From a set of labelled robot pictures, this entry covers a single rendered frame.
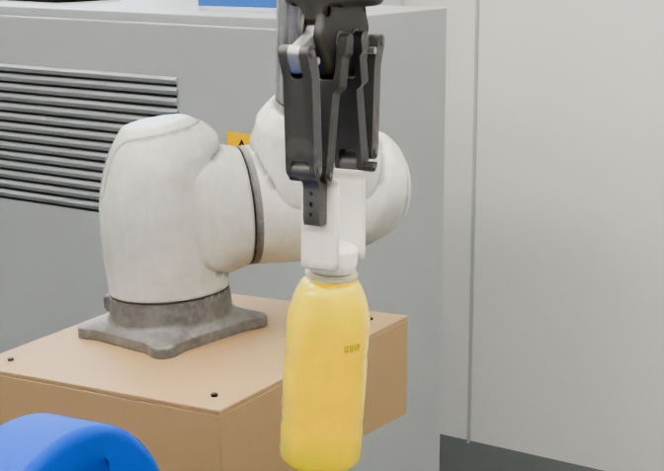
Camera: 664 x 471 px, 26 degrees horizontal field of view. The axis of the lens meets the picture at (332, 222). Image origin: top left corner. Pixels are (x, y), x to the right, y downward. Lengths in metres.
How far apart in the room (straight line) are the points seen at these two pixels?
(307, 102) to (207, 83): 1.87
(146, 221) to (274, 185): 0.16
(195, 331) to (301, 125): 0.78
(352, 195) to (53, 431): 0.30
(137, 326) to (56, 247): 1.48
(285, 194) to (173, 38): 1.22
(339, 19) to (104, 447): 0.40
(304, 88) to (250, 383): 0.66
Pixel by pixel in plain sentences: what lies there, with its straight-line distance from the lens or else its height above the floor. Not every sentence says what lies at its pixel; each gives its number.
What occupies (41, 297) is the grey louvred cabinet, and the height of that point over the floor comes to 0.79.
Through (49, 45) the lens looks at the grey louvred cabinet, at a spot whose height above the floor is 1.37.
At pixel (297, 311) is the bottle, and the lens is 1.11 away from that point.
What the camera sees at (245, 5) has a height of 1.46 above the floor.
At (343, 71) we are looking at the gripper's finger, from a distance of 1.07.
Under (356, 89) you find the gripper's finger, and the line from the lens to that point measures 1.10.
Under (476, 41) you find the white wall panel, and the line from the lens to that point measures 4.00.
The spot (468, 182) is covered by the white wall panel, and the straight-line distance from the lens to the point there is 4.06.
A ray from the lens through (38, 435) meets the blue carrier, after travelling 1.17.
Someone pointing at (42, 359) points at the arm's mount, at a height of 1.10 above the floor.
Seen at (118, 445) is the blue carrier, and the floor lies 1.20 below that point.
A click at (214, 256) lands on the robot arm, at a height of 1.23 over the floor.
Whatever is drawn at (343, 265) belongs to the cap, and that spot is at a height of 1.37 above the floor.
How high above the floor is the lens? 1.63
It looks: 12 degrees down
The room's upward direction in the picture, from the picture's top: straight up
